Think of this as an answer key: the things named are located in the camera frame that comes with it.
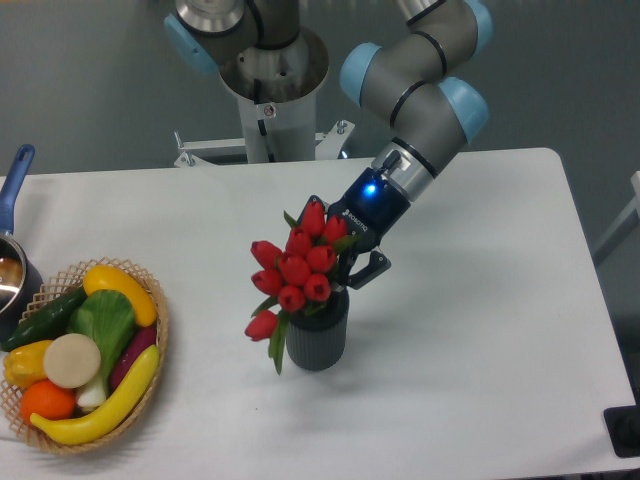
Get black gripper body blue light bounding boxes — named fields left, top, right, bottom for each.
left=328, top=168, right=410, bottom=254

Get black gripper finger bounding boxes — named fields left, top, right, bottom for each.
left=298, top=195, right=330, bottom=220
left=333, top=249, right=390, bottom=292

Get red tulip bouquet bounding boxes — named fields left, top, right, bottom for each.
left=245, top=202, right=357, bottom=373

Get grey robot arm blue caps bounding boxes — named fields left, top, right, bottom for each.
left=164, top=1, right=493, bottom=289

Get dark grey ribbed vase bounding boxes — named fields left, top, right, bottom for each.
left=286, top=290, right=350, bottom=371

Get purple toy sweet potato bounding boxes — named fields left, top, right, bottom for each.
left=109, top=326, right=156, bottom=392

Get yellow toy squash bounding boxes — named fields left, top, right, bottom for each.
left=82, top=265, right=157, bottom=327

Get green toy bok choy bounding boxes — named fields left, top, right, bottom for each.
left=66, top=290, right=135, bottom=413

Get woven wicker basket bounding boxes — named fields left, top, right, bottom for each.
left=1, top=258, right=168, bottom=454

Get black device at table edge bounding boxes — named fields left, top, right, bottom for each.
left=603, top=405, right=639, bottom=458

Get dark green toy cucumber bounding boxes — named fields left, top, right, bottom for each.
left=1, top=287, right=87, bottom=352

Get beige round disc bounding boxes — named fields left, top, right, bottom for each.
left=43, top=333, right=101, bottom=389

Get yellow toy bell pepper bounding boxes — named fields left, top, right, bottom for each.
left=3, top=340, right=53, bottom=389

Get yellow toy banana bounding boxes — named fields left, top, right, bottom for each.
left=30, top=345, right=160, bottom=446

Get orange toy fruit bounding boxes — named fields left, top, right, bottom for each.
left=19, top=380, right=76, bottom=426

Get white metal base frame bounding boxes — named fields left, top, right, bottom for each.
left=173, top=119, right=356, bottom=168

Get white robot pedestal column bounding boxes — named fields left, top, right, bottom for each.
left=225, top=80, right=317, bottom=143

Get white frame at right edge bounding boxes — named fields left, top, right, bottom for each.
left=592, top=171, right=639, bottom=267

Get blue handled saucepan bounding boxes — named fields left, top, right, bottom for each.
left=1, top=144, right=42, bottom=341

